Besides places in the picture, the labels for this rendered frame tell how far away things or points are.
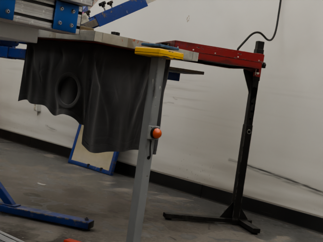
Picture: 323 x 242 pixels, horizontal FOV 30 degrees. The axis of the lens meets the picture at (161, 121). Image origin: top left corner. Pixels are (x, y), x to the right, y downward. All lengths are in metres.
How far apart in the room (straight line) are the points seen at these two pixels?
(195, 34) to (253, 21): 0.57
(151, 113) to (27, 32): 0.56
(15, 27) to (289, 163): 2.83
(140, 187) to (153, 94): 0.34
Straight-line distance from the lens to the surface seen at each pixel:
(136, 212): 2.24
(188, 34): 5.04
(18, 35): 1.89
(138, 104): 2.55
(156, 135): 2.18
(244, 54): 3.68
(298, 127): 4.31
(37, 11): 1.82
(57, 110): 2.50
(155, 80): 2.19
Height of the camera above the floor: 0.81
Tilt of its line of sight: 3 degrees down
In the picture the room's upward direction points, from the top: 8 degrees clockwise
